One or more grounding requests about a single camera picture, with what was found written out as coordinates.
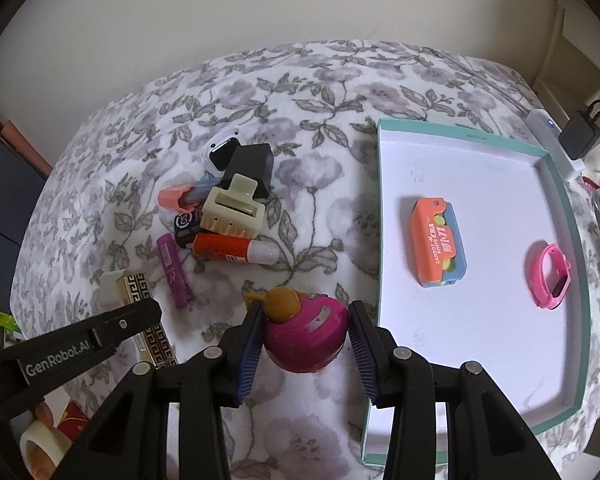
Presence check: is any gold patterned lighter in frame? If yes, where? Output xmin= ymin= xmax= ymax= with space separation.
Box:
xmin=97 ymin=271 xmax=178 ymax=368

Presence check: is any purple lighter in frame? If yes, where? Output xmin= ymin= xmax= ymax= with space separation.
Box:
xmin=157 ymin=234 xmax=194 ymax=310

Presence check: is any pink smart band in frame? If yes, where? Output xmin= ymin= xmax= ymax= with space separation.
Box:
xmin=528 ymin=244 xmax=571 ymax=310

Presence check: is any black toy car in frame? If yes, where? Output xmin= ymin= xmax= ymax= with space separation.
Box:
xmin=173 ymin=207 xmax=202 ymax=249

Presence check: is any orange and blue carrot knife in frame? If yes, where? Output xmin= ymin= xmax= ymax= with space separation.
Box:
xmin=408 ymin=197 xmax=467 ymax=288

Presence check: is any pink puppy toy figure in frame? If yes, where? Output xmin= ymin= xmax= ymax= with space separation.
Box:
xmin=244 ymin=286 xmax=349 ymax=374

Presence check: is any red glue stick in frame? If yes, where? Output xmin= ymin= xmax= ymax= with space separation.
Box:
xmin=192 ymin=233 xmax=280 ymax=266

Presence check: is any cream hair claw clip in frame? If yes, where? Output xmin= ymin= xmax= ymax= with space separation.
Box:
xmin=200 ymin=174 xmax=265 ymax=240

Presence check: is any white smartwatch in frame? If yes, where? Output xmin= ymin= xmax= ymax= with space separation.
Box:
xmin=200 ymin=126 xmax=244 ymax=178

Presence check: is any black charger cube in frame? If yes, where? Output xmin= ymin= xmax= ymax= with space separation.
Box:
xmin=220 ymin=143 xmax=274 ymax=200

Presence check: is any masking tape roll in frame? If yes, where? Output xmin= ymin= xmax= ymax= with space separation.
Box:
xmin=19 ymin=419 xmax=72 ymax=479

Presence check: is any white tray with teal rim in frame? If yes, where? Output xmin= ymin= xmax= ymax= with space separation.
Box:
xmin=360 ymin=117 xmax=593 ymax=470

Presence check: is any floral fleece blanket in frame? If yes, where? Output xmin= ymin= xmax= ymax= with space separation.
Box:
xmin=10 ymin=40 xmax=600 ymax=468

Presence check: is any white power strip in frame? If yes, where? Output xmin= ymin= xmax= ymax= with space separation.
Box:
xmin=524 ymin=108 xmax=585 ymax=183

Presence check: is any black power adapter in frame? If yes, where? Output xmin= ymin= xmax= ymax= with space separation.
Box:
xmin=558 ymin=110 xmax=600 ymax=160

